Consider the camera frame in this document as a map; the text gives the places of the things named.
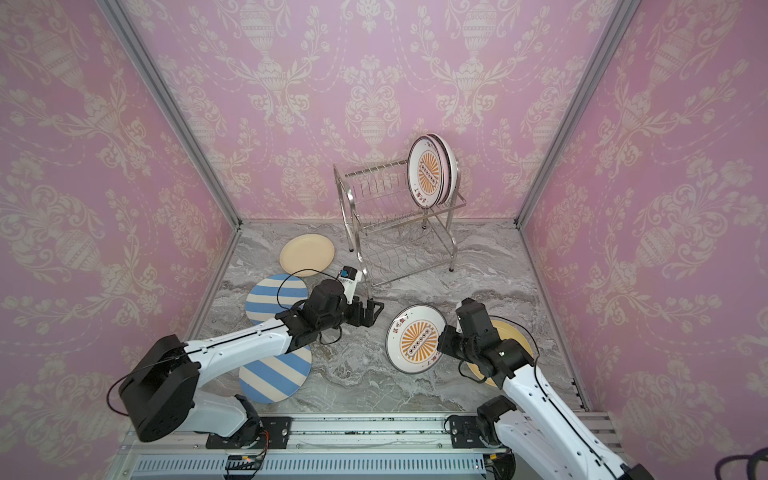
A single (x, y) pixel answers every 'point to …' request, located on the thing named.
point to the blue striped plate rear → (272, 294)
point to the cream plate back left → (306, 251)
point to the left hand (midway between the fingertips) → (374, 306)
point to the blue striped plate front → (272, 379)
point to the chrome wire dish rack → (393, 234)
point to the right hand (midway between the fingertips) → (439, 337)
